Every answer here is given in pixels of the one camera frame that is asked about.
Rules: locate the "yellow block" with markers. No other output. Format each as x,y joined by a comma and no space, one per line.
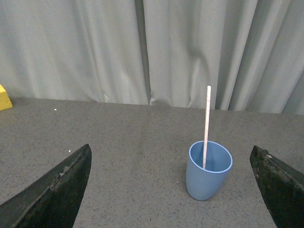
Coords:
5,102

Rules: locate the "grey curtain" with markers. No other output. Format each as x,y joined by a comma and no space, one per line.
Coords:
156,52

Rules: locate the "blue plastic cup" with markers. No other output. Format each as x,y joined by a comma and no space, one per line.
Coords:
203,183

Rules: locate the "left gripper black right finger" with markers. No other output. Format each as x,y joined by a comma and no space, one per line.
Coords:
281,187

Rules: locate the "white chopstick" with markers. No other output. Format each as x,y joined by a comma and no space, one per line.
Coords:
206,129

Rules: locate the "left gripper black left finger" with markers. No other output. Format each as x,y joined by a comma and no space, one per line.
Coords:
52,201

